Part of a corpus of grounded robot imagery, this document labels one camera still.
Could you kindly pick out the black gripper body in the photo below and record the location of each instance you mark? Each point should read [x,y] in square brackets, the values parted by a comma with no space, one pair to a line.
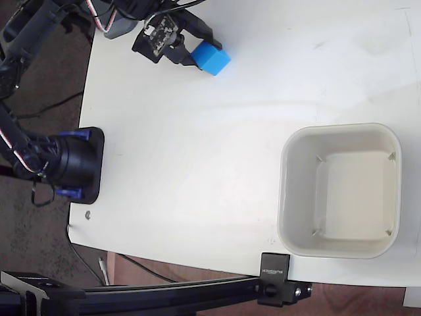
[142,47]

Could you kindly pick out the blue cube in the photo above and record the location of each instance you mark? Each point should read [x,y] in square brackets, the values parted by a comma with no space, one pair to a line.
[212,59]

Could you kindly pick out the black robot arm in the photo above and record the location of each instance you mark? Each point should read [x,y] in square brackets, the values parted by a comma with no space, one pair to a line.
[75,161]

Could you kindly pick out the white square bin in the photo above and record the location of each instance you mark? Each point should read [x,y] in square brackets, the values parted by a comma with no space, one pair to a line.
[342,191]

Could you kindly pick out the grey device housing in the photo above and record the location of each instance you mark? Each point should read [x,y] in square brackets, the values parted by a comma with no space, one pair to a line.
[120,29]

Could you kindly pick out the blue base clamp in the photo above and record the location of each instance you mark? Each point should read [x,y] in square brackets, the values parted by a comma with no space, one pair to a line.
[75,135]
[69,192]

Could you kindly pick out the small metal screw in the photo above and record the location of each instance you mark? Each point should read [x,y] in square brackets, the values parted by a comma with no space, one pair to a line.
[88,215]

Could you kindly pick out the black table clamp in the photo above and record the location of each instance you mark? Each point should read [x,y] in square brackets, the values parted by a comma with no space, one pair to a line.
[274,279]

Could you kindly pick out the white flat object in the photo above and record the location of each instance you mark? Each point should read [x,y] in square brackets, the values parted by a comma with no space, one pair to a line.
[412,298]

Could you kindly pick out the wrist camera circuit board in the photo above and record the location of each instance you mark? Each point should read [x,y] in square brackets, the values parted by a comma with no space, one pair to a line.
[161,31]

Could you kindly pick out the black aluminium rail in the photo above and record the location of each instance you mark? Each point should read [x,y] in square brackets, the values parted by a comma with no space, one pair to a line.
[148,294]

